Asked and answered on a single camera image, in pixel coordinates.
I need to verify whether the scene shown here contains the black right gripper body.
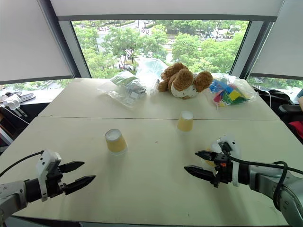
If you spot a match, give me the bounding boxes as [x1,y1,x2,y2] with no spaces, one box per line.
[213,152,234,189]

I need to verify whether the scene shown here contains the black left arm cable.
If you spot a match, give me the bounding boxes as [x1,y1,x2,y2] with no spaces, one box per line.
[0,150,45,177]

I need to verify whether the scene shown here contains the thin white cable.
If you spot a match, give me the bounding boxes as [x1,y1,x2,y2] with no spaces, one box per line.
[0,105,31,125]

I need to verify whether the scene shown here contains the white plastic clips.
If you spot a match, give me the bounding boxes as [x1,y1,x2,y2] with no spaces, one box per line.
[1,99,22,111]

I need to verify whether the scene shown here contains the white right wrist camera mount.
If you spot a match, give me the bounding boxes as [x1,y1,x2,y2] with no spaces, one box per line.
[216,134,242,188]

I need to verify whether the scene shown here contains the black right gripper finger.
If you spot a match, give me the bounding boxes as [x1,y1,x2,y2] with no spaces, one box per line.
[184,166,217,183]
[195,150,220,163]

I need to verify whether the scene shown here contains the black sandals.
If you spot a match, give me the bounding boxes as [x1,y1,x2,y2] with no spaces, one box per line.
[4,91,36,103]

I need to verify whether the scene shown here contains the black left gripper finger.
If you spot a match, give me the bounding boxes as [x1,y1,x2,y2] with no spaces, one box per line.
[63,175,96,196]
[58,161,85,173]

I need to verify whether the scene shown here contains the black office chair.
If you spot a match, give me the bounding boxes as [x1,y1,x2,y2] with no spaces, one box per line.
[252,86,303,124]

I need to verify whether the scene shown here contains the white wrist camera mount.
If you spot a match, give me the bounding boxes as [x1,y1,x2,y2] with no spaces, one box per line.
[216,134,242,188]
[35,149,62,202]

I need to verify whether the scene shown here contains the wide white roller blind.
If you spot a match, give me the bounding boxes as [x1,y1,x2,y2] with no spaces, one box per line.
[50,0,285,22]

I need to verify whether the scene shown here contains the yellow paper cup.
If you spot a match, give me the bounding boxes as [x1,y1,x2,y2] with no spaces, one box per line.
[200,141,223,177]
[176,111,194,133]
[105,128,128,156]

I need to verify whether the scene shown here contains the brown teddy bear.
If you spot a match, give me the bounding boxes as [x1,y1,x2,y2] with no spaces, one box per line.
[158,62,214,100]

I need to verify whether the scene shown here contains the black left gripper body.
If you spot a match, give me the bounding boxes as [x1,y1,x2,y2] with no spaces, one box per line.
[45,166,67,198]

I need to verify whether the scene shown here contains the plastic bag with green leaflet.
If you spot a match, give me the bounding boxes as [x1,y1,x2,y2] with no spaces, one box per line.
[97,70,148,110]

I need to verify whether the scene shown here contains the red cloth item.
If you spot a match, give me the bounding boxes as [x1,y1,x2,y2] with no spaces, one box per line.
[287,120,303,148]

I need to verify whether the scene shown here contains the plastic bag of colourful blocks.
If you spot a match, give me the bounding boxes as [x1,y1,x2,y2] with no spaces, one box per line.
[205,72,258,111]

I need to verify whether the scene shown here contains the clear empty plastic bag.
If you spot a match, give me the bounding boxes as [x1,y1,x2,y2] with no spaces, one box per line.
[135,57,168,95]

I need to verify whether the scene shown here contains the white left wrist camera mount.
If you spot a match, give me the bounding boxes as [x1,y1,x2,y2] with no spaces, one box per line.
[35,149,62,202]

